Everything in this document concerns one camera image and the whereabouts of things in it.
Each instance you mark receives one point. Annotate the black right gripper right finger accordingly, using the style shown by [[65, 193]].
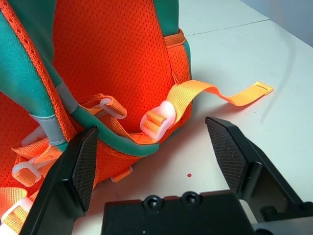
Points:
[[227, 151]]

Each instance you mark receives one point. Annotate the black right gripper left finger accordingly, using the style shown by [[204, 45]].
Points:
[[83, 161]]

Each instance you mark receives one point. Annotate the teal and orange backpack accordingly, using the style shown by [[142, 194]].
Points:
[[110, 49]]

